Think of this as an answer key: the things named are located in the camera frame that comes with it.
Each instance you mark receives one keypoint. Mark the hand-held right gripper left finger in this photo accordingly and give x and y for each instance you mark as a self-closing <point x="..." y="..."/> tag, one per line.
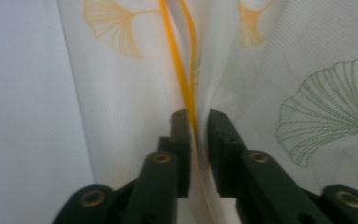
<point x="167" y="174"/>

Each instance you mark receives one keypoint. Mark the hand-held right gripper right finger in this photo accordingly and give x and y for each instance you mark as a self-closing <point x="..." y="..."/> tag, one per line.
<point x="245" y="180"/>

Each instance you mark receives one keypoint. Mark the leaf print mesh laundry bag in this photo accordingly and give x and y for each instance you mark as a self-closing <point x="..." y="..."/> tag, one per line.
<point x="261" y="77"/>

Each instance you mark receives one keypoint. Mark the white board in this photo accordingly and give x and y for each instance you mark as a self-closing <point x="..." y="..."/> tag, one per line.
<point x="24" y="93"/>

